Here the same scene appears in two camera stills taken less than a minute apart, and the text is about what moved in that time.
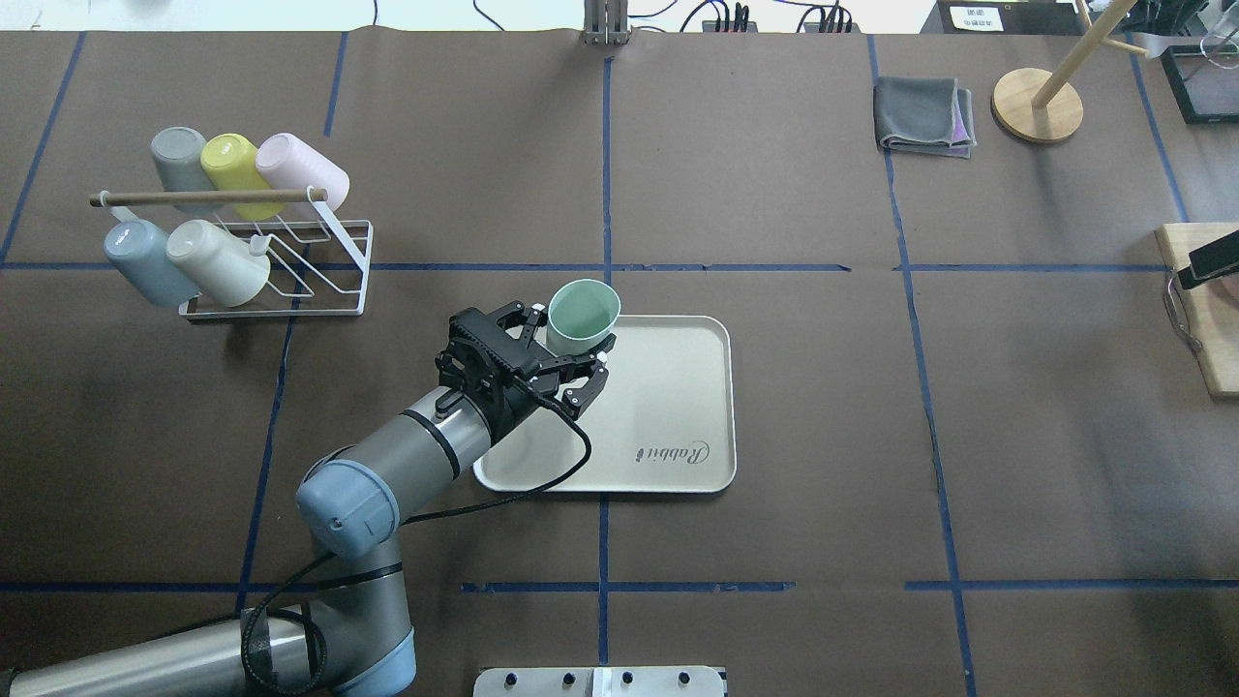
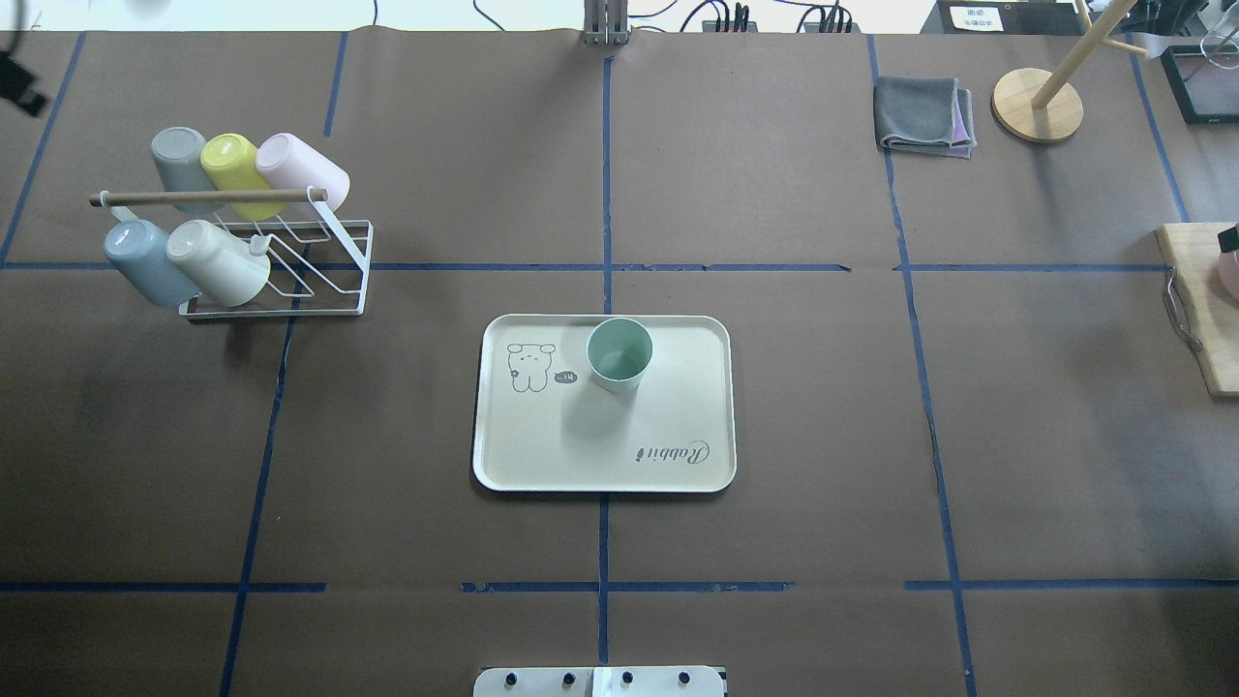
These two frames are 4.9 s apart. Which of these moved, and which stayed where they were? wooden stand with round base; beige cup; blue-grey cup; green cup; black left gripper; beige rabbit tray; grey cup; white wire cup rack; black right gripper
Moved: black left gripper; green cup; black right gripper
Stayed: white wire cup rack; wooden stand with round base; beige rabbit tray; grey cup; beige cup; blue-grey cup
